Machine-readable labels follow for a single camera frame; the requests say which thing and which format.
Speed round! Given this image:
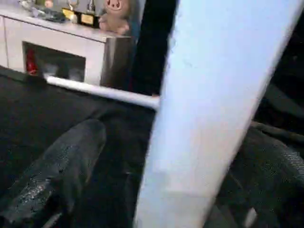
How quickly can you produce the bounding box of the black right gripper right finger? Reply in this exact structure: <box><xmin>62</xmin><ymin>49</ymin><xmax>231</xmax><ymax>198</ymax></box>
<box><xmin>214</xmin><ymin>123</ymin><xmax>304</xmax><ymax>228</ymax></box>

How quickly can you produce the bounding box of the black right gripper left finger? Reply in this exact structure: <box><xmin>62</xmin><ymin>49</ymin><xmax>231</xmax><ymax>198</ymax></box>
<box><xmin>0</xmin><ymin>118</ymin><xmax>107</xmax><ymax>228</ymax></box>

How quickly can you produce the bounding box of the white plastic table leg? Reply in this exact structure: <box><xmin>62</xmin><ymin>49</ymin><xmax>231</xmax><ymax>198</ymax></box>
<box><xmin>46</xmin><ymin>75</ymin><xmax>160</xmax><ymax>108</ymax></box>

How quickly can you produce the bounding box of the white plastic table top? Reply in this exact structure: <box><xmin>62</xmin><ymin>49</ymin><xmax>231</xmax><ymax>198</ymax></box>
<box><xmin>134</xmin><ymin>0</ymin><xmax>304</xmax><ymax>228</ymax></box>

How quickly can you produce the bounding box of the black work mat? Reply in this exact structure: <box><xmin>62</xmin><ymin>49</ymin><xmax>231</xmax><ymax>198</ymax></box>
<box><xmin>0</xmin><ymin>65</ymin><xmax>304</xmax><ymax>228</ymax></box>

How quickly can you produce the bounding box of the red packet behind glass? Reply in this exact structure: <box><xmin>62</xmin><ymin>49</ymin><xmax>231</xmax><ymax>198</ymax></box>
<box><xmin>26</xmin><ymin>48</ymin><xmax>38</xmax><ymax>73</ymax></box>

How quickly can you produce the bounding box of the white glass-door cabinet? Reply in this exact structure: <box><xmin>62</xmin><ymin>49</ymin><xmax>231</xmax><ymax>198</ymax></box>
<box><xmin>0</xmin><ymin>0</ymin><xmax>133</xmax><ymax>88</ymax></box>

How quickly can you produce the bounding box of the patterned bowl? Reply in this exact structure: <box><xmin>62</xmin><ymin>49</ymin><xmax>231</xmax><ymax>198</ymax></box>
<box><xmin>32</xmin><ymin>7</ymin><xmax>66</xmax><ymax>22</ymax></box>

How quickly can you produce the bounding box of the pink plush pig toy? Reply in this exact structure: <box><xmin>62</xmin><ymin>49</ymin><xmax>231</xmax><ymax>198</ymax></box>
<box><xmin>98</xmin><ymin>0</ymin><xmax>131</xmax><ymax>34</ymax></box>

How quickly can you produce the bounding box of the dark blue upright post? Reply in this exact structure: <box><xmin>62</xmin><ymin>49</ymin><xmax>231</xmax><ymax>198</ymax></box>
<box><xmin>130</xmin><ymin>0</ymin><xmax>144</xmax><ymax>48</ymax></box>

